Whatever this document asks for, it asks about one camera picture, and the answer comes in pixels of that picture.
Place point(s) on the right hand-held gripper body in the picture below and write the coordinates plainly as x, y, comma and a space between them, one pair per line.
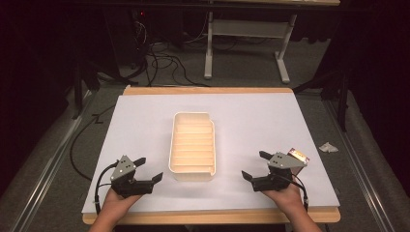
283, 162

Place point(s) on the white table cover sheet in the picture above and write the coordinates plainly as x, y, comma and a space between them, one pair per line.
225, 106

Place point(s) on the white ribbed organizer tray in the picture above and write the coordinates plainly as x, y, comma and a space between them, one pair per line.
192, 148

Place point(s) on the person's left hand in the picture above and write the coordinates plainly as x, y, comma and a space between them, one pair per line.
117, 201

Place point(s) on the black device with red light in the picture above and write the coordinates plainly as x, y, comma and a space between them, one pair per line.
140, 29

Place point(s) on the light wooden desk top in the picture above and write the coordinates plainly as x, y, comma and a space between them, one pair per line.
283, 2

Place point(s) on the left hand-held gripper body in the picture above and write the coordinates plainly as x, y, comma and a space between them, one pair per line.
124, 167

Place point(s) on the metal floor rail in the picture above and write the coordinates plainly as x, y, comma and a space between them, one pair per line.
48, 161
357, 174

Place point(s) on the crumpled white paper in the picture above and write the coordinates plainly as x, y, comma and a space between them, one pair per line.
328, 147

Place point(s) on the white metal desk frame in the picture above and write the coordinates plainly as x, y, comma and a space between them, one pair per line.
248, 28

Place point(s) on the person's right hand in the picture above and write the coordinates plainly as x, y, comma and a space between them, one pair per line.
290, 199

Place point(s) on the red and yellow packet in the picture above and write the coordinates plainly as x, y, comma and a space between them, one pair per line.
299, 156

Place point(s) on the black metal stand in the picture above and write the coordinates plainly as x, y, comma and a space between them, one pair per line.
79, 87
342, 96

